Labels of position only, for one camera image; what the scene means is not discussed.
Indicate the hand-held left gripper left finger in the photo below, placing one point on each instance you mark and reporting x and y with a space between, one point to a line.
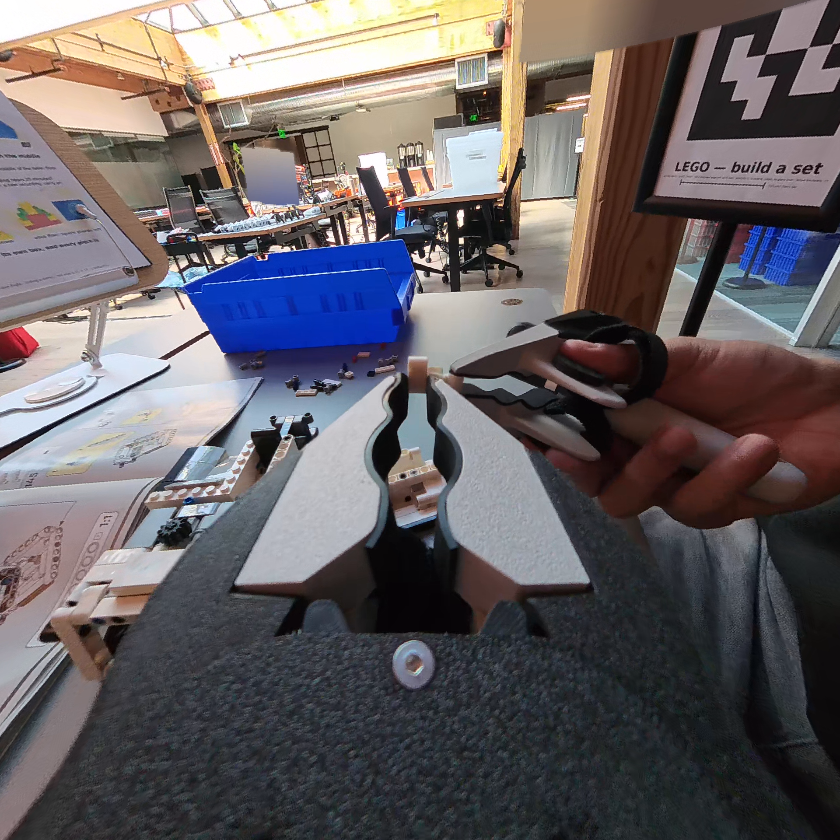
315 512

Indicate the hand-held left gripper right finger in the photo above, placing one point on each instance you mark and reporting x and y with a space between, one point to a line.
512 518

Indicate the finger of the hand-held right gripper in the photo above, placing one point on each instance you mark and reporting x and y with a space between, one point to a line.
505 351
558 433

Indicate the small white lego connector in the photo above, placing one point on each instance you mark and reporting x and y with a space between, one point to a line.
418 374

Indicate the scattered small lego pieces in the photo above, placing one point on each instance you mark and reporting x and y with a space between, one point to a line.
305 392

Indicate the white grey green lego vehicle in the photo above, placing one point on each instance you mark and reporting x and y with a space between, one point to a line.
197 485

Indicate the lego instruction booklet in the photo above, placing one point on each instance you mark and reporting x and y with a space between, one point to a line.
131 420

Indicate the person's right hand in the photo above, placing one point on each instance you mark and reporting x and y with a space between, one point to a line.
754 394

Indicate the black office chair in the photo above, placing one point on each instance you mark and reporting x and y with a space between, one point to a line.
394 216
492 223

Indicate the wooden desk black legs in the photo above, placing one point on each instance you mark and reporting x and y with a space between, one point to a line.
453 193

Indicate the person's grey pants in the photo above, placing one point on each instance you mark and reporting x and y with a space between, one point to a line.
722 623

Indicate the black sign pole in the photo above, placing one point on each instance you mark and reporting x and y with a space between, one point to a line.
709 275

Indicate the blue plastic bin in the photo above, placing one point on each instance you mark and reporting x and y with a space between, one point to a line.
295 308

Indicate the stack of blue crates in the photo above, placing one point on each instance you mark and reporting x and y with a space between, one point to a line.
787 256

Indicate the white board stand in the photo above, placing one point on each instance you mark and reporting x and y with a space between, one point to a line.
98 374

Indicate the long wooden desk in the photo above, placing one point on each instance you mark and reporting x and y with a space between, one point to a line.
262 229

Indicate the framed black white marker sign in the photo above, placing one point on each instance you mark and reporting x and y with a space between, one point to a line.
748 177

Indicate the red bag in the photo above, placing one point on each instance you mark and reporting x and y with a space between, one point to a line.
16 344

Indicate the wooden instruction board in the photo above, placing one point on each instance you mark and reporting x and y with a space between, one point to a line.
52 216

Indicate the white lego beam frame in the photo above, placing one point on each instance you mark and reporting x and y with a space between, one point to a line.
410 472

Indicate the wooden post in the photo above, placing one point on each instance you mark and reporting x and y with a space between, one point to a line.
610 229
513 131

